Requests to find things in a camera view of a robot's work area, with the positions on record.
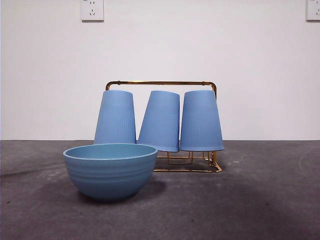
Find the blue ribbed cup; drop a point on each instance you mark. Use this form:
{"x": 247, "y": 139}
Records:
{"x": 201, "y": 122}
{"x": 160, "y": 122}
{"x": 116, "y": 120}

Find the blue ridged bowl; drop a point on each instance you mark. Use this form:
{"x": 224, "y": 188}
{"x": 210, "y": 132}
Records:
{"x": 110, "y": 175}

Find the white wall socket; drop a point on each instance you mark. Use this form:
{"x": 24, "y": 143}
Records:
{"x": 313, "y": 10}
{"x": 92, "y": 10}

